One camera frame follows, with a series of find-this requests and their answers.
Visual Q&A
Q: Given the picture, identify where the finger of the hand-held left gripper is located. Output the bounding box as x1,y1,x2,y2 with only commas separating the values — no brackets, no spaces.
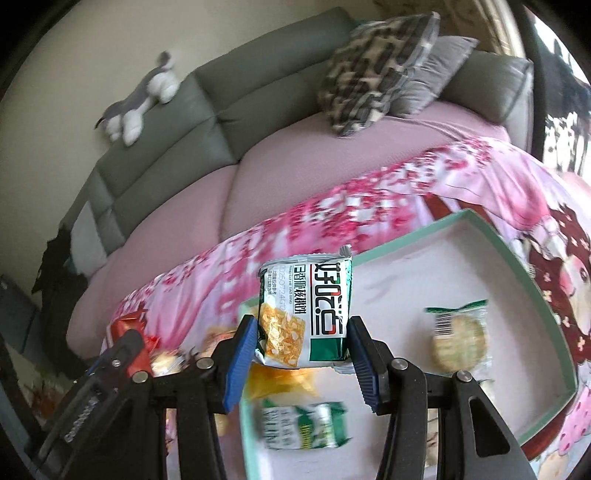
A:
95,329,154,383

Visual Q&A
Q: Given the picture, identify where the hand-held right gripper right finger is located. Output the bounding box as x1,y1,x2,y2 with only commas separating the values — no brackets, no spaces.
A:
346,316,539,480

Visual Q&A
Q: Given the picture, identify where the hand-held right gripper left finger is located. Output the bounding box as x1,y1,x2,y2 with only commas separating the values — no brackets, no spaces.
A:
150,314,259,480

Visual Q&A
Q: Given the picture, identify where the green white cracker packet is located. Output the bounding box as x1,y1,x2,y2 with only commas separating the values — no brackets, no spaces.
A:
256,244,354,370
259,401,349,450

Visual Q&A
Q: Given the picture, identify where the teal cardboard box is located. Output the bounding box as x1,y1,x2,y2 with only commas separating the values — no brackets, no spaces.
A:
238,209,583,480

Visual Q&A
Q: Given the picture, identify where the round cookie packet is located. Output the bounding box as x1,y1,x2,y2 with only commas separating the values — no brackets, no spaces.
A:
425,299,492,374

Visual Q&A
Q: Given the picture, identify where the red snack packet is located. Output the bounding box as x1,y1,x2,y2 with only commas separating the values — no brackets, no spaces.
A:
105,308,161,376

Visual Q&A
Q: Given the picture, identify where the black cloth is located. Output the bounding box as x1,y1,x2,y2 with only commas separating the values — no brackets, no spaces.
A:
30,226,93,379

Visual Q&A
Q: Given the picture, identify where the pink bed mattress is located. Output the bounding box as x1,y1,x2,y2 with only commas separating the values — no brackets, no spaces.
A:
65,99,509,356

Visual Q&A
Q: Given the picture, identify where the pink printed blanket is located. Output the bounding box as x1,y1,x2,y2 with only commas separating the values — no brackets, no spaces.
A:
28,136,591,480

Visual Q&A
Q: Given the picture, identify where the grey white plush toy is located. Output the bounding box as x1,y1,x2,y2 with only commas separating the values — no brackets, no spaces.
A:
95,52,182,147

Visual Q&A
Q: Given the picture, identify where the grey sofa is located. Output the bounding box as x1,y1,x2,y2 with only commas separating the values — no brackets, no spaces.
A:
60,7,536,259

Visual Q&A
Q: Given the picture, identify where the black patterned pillow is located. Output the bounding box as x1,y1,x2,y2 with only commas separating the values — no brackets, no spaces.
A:
318,11,441,138

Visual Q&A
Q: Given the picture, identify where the grey pillow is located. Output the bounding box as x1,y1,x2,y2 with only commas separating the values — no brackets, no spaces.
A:
392,34,481,117

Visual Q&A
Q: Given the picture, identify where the patterned curtain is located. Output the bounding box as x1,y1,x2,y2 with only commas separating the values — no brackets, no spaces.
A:
369,0,532,63

